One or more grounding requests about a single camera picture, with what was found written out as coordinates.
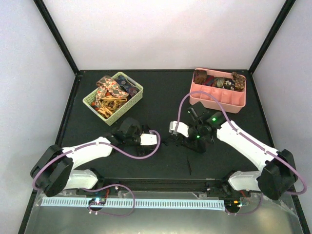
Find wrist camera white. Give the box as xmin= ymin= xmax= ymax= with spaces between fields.
xmin=169 ymin=121 xmax=189 ymax=137
xmin=140 ymin=133 xmax=157 ymax=146

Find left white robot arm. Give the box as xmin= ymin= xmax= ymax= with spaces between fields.
xmin=30 ymin=118 xmax=159 ymax=197

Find black necktie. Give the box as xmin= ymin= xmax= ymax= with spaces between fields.
xmin=162 ymin=135 xmax=192 ymax=176

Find navy patterned necktie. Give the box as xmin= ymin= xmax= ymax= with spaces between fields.
xmin=115 ymin=75 xmax=139 ymax=98

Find light blue cable duct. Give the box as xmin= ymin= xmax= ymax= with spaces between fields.
xmin=40 ymin=197 xmax=225 ymax=211

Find rolled dark floral tie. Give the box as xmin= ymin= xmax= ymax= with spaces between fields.
xmin=223 ymin=78 xmax=235 ymax=91

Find right black frame post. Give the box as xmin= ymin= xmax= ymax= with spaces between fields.
xmin=248 ymin=0 xmax=296 ymax=74

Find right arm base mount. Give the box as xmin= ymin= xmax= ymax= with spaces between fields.
xmin=205 ymin=179 xmax=251 ymax=198

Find floral orange necktie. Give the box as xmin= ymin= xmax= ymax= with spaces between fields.
xmin=95 ymin=76 xmax=129 ymax=106

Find green plastic basket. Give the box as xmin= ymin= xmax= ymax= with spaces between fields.
xmin=83 ymin=72 xmax=143 ymax=126

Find black frame post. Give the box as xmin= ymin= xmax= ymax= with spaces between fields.
xmin=33 ymin=0 xmax=79 ymax=75
xmin=248 ymin=0 xmax=296 ymax=74

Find pink divided organizer box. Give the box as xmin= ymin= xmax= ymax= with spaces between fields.
xmin=189 ymin=68 xmax=247 ymax=114

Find black aluminium front rail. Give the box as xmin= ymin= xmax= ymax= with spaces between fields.
xmin=36 ymin=177 xmax=297 ymax=193

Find rolled olive tie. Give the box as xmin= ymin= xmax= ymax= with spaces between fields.
xmin=213 ymin=77 xmax=226 ymax=88

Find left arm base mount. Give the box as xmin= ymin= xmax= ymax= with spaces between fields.
xmin=76 ymin=179 xmax=120 ymax=197

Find yellow necktie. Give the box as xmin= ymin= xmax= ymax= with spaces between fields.
xmin=97 ymin=96 xmax=127 ymax=119

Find rolled brown dotted tie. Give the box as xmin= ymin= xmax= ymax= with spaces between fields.
xmin=232 ymin=72 xmax=246 ymax=92

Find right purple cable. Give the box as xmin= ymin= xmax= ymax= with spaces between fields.
xmin=176 ymin=91 xmax=308 ymax=216

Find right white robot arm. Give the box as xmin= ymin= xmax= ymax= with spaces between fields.
xmin=170 ymin=102 xmax=298 ymax=200

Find left black frame post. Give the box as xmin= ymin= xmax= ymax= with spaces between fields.
xmin=33 ymin=0 xmax=79 ymax=75

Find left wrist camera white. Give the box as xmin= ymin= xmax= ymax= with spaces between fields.
xmin=140 ymin=133 xmax=157 ymax=146

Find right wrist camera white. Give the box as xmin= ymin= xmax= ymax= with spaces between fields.
xmin=169 ymin=121 xmax=189 ymax=137

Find rolled red tie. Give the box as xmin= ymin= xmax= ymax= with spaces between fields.
xmin=202 ymin=75 xmax=215 ymax=87

